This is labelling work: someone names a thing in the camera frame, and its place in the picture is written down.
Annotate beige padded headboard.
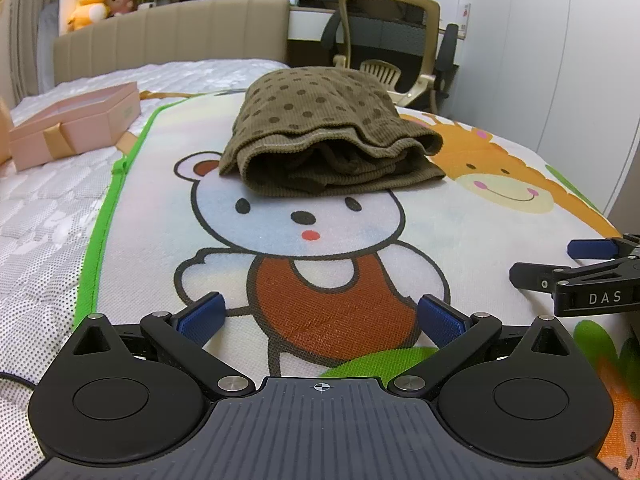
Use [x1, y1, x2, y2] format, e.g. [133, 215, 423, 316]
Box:
[52, 0, 291, 87]

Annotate pink gift box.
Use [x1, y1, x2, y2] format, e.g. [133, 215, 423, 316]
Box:
[9, 82, 142, 172]

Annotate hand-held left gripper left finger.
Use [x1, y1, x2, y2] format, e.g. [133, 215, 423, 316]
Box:
[72, 292, 256, 399]

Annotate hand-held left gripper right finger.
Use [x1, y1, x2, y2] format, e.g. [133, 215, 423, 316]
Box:
[389, 294, 576, 401]

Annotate beige tote bag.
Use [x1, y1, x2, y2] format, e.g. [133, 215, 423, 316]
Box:
[0, 96, 14, 167]

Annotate yellow plush toy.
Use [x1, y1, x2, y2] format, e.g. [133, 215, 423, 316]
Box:
[66, 0, 112, 32]

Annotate white wardrobe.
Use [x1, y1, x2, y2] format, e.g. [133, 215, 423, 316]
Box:
[452, 0, 640, 221]

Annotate beige mesh office chair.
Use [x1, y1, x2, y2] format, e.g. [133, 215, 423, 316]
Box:
[320, 0, 461, 112]

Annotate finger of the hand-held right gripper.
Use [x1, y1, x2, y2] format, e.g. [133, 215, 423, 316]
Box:
[509, 256, 640, 292]
[567, 233, 640, 261]

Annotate white desk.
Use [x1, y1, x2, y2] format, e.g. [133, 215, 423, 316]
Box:
[287, 7, 347, 44]

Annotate tan dotted corduroy garment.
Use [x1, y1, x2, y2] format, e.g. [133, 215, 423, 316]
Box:
[218, 66, 446, 197]

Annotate white box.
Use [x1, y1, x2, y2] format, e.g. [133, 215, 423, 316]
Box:
[425, 0, 464, 39]

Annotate cartoon printed mat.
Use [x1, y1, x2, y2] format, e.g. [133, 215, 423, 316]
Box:
[74, 87, 640, 480]

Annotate grey curtain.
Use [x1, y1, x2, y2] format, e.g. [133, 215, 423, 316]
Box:
[9, 0, 64, 107]

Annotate white quilted mattress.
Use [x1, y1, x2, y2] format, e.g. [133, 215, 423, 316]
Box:
[0, 58, 292, 401]

